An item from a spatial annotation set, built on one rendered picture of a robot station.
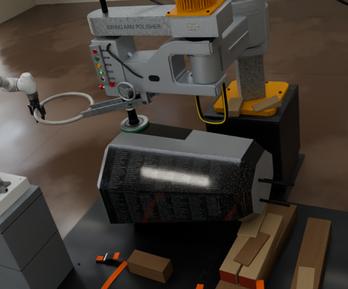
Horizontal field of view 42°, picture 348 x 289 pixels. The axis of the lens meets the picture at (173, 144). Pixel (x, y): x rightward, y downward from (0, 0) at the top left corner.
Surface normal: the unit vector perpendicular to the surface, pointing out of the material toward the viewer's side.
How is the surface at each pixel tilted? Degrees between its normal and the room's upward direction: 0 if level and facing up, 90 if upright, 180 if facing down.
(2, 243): 90
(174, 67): 90
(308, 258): 0
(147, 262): 0
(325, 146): 0
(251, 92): 90
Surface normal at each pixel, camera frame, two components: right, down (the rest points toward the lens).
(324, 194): -0.18, -0.83
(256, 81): 0.07, 0.53
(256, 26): 0.35, 0.46
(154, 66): -0.43, 0.55
